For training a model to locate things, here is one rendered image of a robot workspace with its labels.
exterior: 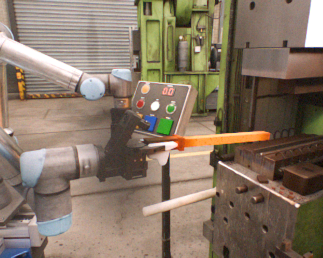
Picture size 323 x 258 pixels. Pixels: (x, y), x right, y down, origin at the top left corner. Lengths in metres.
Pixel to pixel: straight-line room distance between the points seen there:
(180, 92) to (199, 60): 4.55
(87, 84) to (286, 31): 0.64
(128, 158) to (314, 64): 0.70
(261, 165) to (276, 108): 0.38
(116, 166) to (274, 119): 0.90
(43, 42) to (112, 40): 1.89
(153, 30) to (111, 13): 3.21
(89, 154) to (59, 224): 0.16
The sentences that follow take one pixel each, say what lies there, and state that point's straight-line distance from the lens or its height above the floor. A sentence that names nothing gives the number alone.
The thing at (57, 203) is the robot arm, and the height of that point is 1.05.
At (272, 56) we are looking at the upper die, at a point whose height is 1.34.
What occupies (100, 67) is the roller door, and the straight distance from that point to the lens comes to 8.68.
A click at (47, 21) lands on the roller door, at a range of 8.72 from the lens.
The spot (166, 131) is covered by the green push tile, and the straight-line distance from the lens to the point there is 1.29.
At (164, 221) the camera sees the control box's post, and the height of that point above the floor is 0.38.
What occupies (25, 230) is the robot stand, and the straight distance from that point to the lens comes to 1.13.
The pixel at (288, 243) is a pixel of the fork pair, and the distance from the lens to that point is 0.66.
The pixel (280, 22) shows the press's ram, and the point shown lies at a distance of 0.99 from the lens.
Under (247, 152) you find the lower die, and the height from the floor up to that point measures 0.98.
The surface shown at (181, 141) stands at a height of 1.13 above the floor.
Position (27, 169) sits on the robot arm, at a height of 1.13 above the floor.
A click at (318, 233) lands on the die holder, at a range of 1.10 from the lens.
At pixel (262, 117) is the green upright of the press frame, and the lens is 1.32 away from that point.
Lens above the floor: 1.36
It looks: 17 degrees down
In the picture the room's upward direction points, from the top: straight up
